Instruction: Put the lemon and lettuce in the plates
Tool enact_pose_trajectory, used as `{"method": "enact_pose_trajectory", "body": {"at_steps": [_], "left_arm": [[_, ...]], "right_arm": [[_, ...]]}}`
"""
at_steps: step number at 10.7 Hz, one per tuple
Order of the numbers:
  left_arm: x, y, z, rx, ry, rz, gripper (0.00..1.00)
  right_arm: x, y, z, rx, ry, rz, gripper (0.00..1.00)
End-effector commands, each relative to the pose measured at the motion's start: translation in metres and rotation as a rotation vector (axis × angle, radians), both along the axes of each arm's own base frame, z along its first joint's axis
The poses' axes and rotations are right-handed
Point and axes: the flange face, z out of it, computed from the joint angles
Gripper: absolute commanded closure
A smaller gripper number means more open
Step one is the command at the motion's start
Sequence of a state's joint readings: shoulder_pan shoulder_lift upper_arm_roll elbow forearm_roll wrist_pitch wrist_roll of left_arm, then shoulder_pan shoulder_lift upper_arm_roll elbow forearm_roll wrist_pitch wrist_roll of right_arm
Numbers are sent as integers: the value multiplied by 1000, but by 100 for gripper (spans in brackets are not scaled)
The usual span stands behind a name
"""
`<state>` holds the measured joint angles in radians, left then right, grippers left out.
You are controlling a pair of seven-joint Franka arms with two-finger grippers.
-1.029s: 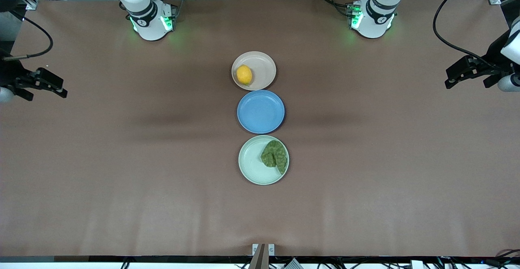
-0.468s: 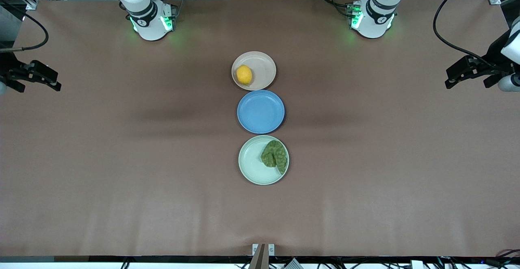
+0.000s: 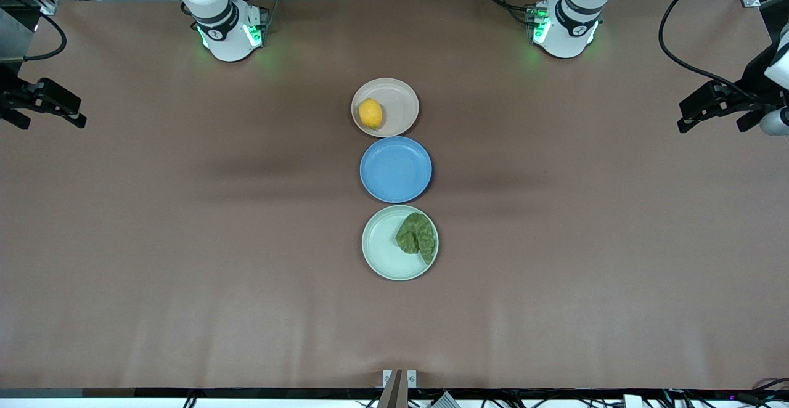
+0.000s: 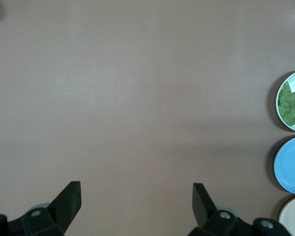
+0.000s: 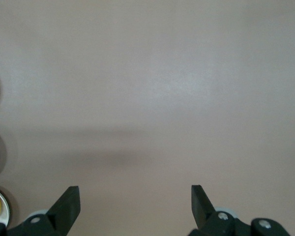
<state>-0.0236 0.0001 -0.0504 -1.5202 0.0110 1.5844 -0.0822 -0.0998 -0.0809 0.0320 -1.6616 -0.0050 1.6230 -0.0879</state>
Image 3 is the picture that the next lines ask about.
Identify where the blue round plate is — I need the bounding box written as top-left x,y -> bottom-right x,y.
359,136 -> 433,204

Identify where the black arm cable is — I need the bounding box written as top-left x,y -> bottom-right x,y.
658,0 -> 762,97
23,12 -> 68,63

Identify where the yellow lemon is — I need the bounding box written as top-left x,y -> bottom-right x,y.
358,97 -> 384,131

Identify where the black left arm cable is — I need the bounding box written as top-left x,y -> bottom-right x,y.
658,0 -> 762,97

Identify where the pale green round plate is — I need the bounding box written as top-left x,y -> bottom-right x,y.
361,205 -> 440,282

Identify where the green lettuce leaf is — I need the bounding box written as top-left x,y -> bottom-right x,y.
394,212 -> 438,266

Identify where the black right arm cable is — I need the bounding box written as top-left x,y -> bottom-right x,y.
23,12 -> 68,63

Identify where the aluminium camera post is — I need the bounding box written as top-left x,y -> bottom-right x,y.
377,369 -> 418,408

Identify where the beige round plate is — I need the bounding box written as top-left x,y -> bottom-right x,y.
351,78 -> 420,138

